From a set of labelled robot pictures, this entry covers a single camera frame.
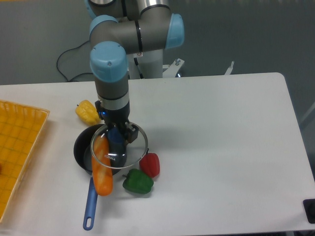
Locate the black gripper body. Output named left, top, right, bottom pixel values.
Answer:
left=95, top=100, right=130, bottom=125

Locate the glass lid blue knob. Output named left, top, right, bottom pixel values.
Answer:
left=90, top=124, right=149, bottom=171

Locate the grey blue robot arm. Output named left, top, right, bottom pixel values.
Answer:
left=85, top=0, right=185, bottom=143

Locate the yellow toy bell pepper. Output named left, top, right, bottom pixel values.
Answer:
left=75, top=100, right=100, bottom=126

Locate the red toy bell pepper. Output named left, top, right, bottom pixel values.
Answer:
left=139, top=151, right=160, bottom=178

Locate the orange toy baguette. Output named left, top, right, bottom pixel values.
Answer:
left=92, top=136, right=113, bottom=196

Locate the green toy bell pepper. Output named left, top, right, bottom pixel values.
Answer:
left=123, top=169, right=154, bottom=194

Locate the orange plastic basket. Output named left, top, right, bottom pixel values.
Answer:
left=0, top=100, right=50, bottom=222

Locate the black corner device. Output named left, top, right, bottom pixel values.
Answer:
left=303, top=199, right=315, bottom=224

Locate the dark pot blue handle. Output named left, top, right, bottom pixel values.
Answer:
left=73, top=124, right=120, bottom=231

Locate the black floor cable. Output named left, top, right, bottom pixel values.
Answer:
left=56, top=39, right=95, bottom=82

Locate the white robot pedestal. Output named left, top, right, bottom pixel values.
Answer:
left=127, top=49, right=163, bottom=80

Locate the white metal base frame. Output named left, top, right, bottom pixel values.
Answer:
left=162, top=58, right=234, bottom=78

